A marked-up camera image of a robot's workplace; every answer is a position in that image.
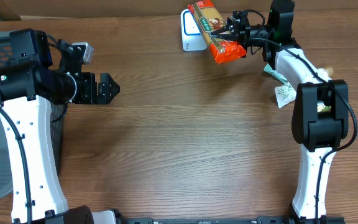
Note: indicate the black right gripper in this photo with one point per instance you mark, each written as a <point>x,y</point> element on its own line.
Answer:
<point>241,32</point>

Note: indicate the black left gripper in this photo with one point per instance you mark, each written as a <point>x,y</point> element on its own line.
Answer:
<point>87,88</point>

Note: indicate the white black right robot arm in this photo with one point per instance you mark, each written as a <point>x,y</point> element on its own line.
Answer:
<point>323,121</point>

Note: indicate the white barcode scanner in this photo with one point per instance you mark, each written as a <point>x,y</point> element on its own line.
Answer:
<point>192,40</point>

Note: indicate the brown cardboard backdrop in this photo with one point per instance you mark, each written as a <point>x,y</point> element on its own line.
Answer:
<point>15,9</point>

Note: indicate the teal wet wipes packet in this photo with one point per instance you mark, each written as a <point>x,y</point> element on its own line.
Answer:
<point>268,69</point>

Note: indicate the white tube gold cap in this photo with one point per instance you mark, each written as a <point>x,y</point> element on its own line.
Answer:
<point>286,94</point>

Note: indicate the red spaghetti packet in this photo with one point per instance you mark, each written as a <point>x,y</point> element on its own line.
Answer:
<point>211,24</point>

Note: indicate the green snack packet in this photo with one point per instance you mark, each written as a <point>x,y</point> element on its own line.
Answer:
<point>321,107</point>

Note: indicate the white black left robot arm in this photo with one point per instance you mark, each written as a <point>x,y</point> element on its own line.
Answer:
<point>43,72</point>

